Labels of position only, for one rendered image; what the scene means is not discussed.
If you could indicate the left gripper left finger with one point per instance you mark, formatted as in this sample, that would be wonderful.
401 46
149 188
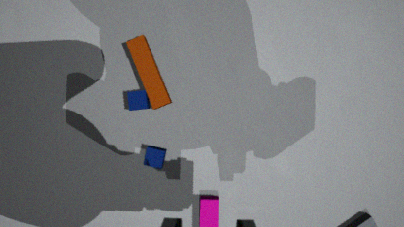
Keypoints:
172 222

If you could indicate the magenta rectangular block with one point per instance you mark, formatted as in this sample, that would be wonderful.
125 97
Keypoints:
209 211

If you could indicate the orange rod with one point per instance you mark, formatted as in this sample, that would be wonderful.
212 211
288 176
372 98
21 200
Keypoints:
148 71

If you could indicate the small blue block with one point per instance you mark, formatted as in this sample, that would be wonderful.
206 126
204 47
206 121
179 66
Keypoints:
155 156
138 100

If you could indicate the grey rectangular block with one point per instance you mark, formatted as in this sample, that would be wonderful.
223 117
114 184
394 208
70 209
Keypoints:
365 220

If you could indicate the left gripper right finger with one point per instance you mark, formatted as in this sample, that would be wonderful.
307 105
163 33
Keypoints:
245 223

